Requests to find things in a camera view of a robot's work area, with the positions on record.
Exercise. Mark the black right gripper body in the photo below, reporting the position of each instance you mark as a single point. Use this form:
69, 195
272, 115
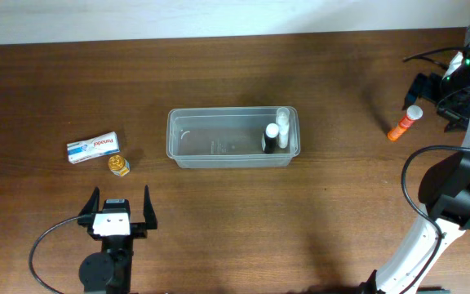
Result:
429, 91

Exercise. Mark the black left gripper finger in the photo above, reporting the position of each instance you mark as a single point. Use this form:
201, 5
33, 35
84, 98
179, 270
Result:
150, 218
87, 214

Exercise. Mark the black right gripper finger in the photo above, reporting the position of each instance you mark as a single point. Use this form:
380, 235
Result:
456, 123
415, 90

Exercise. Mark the orange tube white cap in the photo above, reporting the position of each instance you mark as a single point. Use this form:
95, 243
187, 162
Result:
413, 113

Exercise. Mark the clear plastic container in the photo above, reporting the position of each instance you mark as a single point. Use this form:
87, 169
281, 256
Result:
228, 137

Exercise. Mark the white translucent tube bottle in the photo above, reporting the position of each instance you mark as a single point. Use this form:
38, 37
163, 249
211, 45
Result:
283, 121

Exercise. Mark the black bottle white cap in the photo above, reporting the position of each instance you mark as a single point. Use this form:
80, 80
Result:
270, 138

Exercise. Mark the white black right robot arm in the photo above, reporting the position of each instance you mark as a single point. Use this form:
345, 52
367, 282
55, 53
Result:
443, 204

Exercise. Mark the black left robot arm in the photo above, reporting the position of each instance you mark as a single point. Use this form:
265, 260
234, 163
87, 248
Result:
109, 270

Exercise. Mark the gold-lidded balm jar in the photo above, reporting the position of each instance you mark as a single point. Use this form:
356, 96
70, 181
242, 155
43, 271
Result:
118, 165

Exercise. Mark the white Panadol medicine box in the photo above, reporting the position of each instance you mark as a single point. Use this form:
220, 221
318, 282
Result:
93, 148

